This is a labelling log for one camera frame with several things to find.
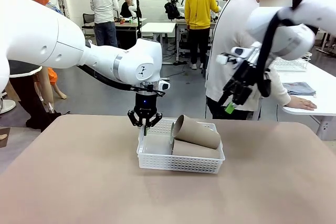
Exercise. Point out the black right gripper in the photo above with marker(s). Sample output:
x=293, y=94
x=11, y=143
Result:
x=244, y=82

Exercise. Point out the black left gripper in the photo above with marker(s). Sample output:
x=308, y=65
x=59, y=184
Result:
x=145, y=103

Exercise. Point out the brown plastic cup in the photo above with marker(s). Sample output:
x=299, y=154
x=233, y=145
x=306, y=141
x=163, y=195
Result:
x=199, y=134
x=199, y=153

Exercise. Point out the white perforated plastic basket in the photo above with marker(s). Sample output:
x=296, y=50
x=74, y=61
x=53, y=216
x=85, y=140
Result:
x=178, y=166

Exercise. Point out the blue towel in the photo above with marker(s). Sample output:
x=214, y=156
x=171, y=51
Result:
x=299, y=87

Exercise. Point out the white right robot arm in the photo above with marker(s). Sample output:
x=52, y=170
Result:
x=296, y=37

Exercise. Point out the person's right forearm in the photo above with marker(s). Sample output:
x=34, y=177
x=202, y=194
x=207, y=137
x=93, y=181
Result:
x=281, y=90

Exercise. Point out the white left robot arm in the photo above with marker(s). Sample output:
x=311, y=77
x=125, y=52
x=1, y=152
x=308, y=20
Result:
x=39, y=32

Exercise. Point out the person's right hand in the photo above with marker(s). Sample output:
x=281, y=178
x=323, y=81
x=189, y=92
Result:
x=302, y=103

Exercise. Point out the person in white cardigan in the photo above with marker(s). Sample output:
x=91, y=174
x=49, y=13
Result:
x=231, y=37

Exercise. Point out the white background desk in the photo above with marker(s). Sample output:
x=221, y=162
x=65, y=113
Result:
x=157, y=27

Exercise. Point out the white side table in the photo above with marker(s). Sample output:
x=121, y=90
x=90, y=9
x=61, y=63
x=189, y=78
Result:
x=320, y=82

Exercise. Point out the wood-top background desk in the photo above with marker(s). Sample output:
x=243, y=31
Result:
x=126, y=24

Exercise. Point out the person in yellow hoodie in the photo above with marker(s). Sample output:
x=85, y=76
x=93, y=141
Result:
x=199, y=6

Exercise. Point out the seated person in black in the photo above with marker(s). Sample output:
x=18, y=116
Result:
x=127, y=9

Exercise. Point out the black office chair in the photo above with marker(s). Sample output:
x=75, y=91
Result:
x=88, y=20

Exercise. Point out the person in green puffer jacket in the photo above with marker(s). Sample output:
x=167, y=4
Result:
x=26, y=98

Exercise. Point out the man in white shirt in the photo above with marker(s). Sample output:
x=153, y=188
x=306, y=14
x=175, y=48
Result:
x=103, y=3

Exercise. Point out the white round fan base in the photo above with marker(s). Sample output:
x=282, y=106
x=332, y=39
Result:
x=6, y=104

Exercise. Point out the brown wooden board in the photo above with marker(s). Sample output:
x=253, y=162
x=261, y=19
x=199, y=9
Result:
x=4, y=137

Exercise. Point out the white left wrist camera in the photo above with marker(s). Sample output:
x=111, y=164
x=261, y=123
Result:
x=164, y=85

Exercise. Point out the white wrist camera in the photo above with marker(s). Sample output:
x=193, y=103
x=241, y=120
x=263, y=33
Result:
x=164, y=85
x=236, y=52

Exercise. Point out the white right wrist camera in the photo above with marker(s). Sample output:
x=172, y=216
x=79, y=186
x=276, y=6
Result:
x=236, y=52

